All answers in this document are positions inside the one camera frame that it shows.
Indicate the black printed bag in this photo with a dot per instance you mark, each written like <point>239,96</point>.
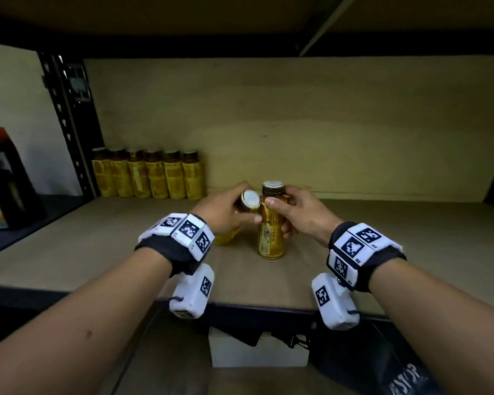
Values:
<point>354,357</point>

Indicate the group of rearranged yellow jars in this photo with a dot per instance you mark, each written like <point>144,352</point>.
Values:
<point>148,180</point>

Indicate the black marker wrist band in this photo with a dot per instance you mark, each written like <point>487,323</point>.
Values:
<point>362,255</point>
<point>177,242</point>

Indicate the white box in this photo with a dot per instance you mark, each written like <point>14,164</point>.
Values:
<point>255,353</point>

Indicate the person's left hand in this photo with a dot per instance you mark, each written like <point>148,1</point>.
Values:
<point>222,209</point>

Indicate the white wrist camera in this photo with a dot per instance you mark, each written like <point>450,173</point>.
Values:
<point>191,292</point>
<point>333,302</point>

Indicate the person's right hand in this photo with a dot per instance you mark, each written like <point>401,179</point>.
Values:
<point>308,218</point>

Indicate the person's left forearm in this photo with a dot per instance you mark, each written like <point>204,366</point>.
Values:
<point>74,333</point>

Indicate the person's right forearm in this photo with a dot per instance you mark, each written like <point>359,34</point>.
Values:
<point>444,324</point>

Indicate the wooden shelf with black frame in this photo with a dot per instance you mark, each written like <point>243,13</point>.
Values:
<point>354,139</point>

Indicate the black pouch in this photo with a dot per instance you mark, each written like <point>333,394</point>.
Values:
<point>243,335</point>

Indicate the yellow bottle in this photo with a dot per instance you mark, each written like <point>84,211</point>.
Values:
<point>271,242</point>
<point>250,199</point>

